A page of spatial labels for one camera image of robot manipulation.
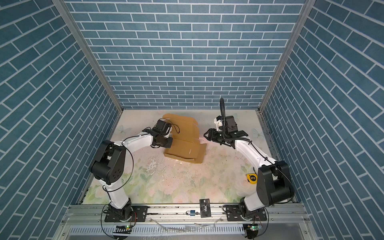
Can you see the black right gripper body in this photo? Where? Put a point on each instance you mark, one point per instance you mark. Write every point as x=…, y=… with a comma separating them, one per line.
x=220, y=136

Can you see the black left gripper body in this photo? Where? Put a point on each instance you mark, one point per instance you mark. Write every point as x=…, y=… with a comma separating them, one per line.
x=165, y=142

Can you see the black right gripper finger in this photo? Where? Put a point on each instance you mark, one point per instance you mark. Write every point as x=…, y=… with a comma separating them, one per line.
x=208, y=138
x=209, y=132

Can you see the brown cardboard box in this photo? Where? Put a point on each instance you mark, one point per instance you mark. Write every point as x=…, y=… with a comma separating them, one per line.
x=186, y=144

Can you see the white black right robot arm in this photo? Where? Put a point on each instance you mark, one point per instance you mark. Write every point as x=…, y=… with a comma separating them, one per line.
x=274, y=183

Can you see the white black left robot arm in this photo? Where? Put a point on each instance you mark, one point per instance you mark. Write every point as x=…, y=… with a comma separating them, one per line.
x=109, y=163

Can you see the yellow tape measure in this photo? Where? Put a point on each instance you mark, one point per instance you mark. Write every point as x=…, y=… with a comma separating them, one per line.
x=252, y=178

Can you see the black VIP card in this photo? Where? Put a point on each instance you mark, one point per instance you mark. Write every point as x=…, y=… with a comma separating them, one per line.
x=205, y=208

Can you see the small padlock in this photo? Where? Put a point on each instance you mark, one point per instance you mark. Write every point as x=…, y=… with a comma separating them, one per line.
x=191, y=213

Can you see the right controller board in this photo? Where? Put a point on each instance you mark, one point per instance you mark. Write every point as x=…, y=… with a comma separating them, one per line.
x=252, y=231

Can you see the controller board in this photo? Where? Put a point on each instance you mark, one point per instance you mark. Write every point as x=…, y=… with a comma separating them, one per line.
x=252, y=231
x=122, y=232

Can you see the left controller board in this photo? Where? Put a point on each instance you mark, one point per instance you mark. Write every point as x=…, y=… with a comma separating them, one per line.
x=122, y=232

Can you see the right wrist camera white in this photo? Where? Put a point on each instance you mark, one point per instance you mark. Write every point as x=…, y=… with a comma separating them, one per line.
x=219, y=123

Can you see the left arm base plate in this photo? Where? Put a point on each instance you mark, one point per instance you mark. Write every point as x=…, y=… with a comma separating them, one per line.
x=126, y=214

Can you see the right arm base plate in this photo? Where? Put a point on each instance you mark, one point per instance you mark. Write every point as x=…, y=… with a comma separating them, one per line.
x=236, y=213

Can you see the aluminium corner post right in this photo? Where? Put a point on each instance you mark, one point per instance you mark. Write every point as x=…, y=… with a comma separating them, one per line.
x=304, y=14

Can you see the aluminium corner post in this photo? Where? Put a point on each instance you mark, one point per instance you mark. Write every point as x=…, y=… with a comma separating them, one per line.
x=81, y=41
x=304, y=14

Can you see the white slotted cable duct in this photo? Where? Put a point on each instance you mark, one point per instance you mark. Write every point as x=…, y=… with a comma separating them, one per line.
x=155, y=230

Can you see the aluminium front rail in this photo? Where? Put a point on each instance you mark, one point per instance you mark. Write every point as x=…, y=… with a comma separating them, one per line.
x=176, y=214

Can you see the aluminium corner post left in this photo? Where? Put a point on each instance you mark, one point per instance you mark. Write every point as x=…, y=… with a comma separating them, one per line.
x=81, y=41

